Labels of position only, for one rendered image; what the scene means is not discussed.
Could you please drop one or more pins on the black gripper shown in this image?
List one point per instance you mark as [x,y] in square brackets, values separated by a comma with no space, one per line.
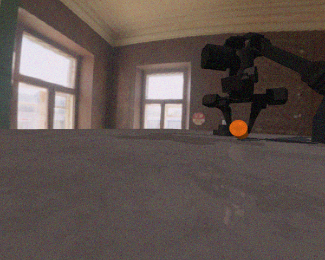
[275,96]

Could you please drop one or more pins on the dark grey round pedestal with silver shaft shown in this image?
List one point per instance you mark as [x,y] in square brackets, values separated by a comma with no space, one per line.
[222,130]

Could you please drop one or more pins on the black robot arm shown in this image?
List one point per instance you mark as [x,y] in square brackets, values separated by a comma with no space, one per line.
[234,55]

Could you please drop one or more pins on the orange knob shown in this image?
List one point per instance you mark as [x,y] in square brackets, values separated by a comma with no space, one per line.
[239,129]

